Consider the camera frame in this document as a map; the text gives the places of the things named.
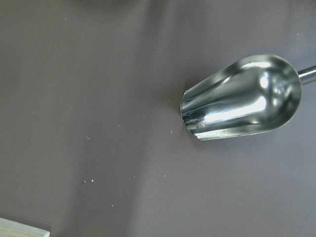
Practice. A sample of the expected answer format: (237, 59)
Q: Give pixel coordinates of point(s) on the bamboo cutting board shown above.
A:
(10, 228)

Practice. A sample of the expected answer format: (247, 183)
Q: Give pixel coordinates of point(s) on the steel scoop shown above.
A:
(253, 95)

